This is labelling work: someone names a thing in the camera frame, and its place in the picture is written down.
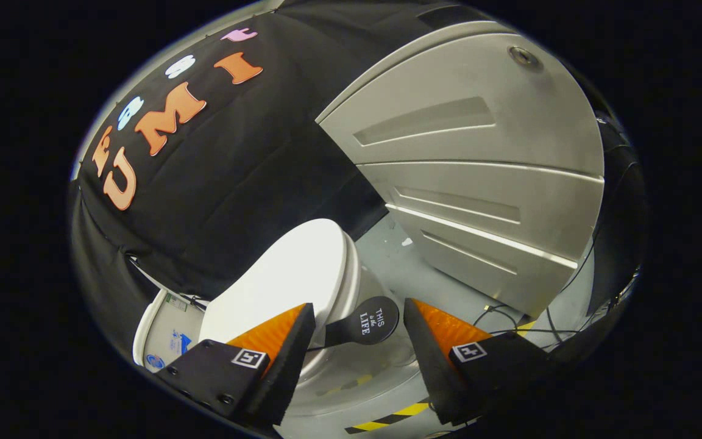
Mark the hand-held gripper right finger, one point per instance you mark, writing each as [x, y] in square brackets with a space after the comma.
[433, 366]

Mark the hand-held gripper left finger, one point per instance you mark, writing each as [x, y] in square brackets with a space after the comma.
[281, 366]

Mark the white toilet lid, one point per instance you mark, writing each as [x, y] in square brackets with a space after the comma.
[290, 274]

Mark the white toilet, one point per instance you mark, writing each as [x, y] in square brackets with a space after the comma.
[168, 335]

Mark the yellow black floor tape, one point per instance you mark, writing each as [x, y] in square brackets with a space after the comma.
[387, 421]

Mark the black backdrop cloth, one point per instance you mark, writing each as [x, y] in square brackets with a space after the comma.
[235, 183]

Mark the white drawer cabinet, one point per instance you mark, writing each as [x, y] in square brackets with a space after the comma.
[479, 152]

